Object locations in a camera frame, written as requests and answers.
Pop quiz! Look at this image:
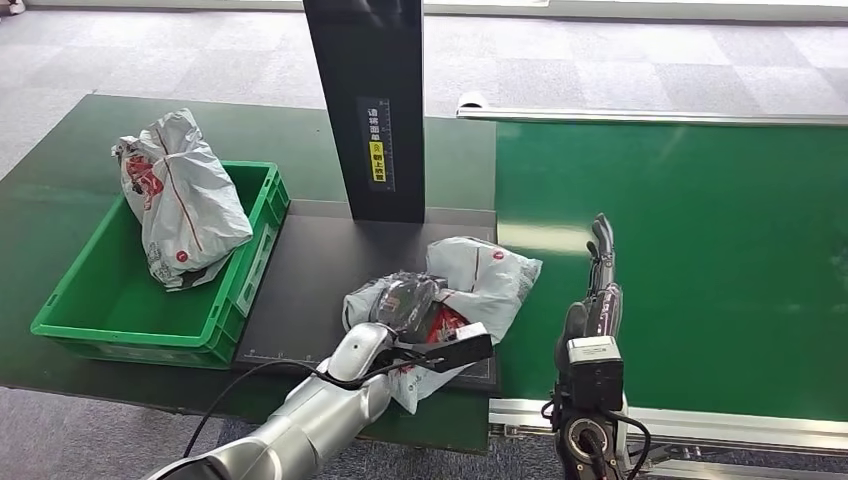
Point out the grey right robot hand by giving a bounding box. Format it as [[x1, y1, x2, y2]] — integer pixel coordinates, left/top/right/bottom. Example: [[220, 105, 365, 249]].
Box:
[[555, 213, 625, 372]]

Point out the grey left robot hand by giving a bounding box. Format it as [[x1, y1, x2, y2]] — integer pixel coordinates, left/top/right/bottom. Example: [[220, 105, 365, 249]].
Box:
[[369, 271, 447, 346]]

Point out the white poly mailer package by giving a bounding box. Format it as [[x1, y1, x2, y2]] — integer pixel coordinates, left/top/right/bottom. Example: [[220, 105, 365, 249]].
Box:
[[341, 236, 543, 415], [111, 109, 255, 293]]

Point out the black inbound scanning machine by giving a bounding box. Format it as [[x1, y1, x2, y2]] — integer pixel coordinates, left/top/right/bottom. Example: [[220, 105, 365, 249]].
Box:
[[231, 0, 499, 392]]

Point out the green conveyor belt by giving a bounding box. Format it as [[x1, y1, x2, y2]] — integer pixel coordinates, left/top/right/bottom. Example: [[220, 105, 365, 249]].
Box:
[[495, 121, 848, 422]]

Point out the yellow black label sticker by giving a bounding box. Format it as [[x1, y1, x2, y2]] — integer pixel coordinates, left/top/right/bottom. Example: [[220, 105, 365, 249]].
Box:
[[357, 97, 397, 193]]

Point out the green plastic crate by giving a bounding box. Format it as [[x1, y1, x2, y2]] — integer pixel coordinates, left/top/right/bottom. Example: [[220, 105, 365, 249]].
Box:
[[30, 160, 291, 371]]

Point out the dark green table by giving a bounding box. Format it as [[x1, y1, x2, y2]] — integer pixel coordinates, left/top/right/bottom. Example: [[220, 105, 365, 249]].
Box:
[[0, 94, 498, 455]]

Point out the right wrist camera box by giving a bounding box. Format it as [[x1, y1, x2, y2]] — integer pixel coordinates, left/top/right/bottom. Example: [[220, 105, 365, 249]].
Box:
[[566, 335, 626, 413]]

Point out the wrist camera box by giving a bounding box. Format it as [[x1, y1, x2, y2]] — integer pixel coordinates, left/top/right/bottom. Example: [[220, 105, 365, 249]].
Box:
[[566, 335, 626, 413], [423, 323, 495, 372]]

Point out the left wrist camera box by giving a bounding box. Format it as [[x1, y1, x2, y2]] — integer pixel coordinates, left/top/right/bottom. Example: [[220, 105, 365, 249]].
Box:
[[423, 323, 495, 372]]

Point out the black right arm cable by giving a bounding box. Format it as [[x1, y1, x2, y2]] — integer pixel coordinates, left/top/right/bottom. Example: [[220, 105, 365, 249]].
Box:
[[599, 407, 654, 480]]

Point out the aluminium conveyor frame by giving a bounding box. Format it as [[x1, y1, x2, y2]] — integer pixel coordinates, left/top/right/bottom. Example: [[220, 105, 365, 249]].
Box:
[[455, 91, 848, 480]]

